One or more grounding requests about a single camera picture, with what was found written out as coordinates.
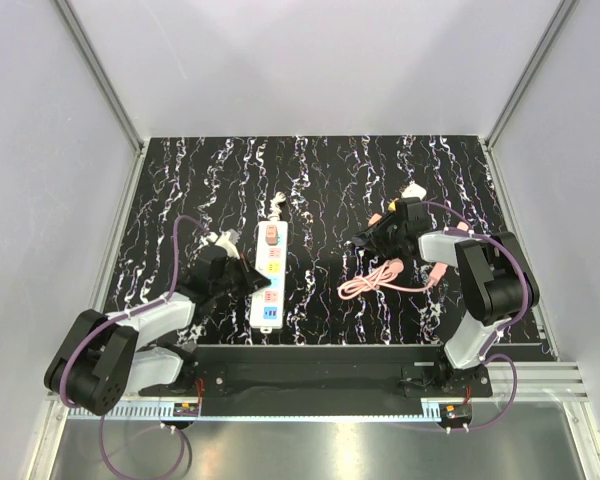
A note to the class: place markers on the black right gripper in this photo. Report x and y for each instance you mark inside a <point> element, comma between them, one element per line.
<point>374,235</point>

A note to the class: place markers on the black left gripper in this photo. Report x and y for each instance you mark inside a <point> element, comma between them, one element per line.
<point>252,280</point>

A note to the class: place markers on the white power strip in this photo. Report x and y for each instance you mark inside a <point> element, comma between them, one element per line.
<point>267,305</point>

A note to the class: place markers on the orange plug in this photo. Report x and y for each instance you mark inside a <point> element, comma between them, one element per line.
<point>374,219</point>

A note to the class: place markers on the pink plug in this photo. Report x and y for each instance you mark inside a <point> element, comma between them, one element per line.
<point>271,234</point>

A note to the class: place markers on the white square plug adapter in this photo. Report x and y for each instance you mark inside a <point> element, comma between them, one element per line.
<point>414,191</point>

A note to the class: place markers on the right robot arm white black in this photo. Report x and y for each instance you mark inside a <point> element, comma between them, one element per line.
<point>497,284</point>

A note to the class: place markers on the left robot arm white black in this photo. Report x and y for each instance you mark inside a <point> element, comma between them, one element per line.
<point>104,356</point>

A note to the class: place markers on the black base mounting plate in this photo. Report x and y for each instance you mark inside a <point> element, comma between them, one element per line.
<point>320,381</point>

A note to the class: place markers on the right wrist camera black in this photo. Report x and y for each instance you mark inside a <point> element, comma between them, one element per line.
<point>412,212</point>

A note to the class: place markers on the left aluminium frame post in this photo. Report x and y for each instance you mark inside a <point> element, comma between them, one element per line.
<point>79,35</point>

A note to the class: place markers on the aluminium frame post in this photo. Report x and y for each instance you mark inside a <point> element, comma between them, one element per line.
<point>79,35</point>
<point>549,36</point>

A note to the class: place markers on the right aluminium frame post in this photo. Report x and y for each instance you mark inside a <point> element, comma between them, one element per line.
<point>549,36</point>

